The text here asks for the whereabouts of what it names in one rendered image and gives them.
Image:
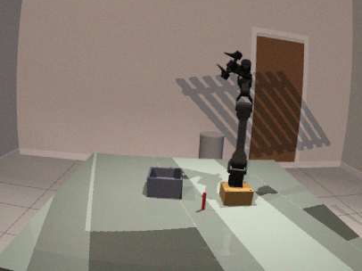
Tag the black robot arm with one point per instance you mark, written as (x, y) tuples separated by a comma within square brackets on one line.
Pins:
[(243, 112)]

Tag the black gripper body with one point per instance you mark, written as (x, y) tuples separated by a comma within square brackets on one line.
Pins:
[(237, 56)]

